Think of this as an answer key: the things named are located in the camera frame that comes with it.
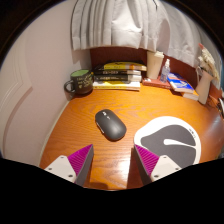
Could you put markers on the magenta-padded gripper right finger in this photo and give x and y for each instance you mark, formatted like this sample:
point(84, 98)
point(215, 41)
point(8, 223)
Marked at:
point(163, 166)

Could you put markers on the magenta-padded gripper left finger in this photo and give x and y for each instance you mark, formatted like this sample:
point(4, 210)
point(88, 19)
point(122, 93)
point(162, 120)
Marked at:
point(60, 166)

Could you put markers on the black computer mouse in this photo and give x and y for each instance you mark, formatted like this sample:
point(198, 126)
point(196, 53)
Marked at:
point(110, 125)

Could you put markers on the white and grey mouse pad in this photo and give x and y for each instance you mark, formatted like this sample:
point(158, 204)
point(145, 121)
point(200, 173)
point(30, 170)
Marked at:
point(170, 131)

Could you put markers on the orange and white book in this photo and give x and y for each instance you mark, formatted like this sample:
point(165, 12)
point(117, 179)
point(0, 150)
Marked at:
point(191, 96)

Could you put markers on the red book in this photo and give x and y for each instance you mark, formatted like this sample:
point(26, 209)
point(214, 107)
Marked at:
point(155, 82)

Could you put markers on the blue book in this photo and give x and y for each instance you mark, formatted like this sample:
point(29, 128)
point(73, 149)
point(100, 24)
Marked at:
point(180, 83)

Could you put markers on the dark green mug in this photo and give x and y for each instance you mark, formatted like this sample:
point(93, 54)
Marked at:
point(82, 83)

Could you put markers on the white ceramic vase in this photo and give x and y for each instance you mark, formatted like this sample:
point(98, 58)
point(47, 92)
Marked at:
point(203, 88)

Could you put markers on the clear spray bottle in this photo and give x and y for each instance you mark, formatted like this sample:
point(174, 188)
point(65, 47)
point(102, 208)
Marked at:
point(165, 73)

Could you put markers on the white and yellow book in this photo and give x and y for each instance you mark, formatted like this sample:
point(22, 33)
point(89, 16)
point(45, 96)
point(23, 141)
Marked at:
point(116, 85)

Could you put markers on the cream tumbler with lid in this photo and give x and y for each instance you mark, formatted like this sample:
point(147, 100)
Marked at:
point(154, 65)

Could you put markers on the white and pink flowers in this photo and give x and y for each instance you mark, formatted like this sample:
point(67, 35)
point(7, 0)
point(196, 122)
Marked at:
point(209, 60)

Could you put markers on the white pleated curtain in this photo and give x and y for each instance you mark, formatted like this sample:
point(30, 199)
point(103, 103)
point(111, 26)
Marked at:
point(126, 23)

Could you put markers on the white wall panel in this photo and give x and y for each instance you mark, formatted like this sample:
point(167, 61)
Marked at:
point(13, 100)

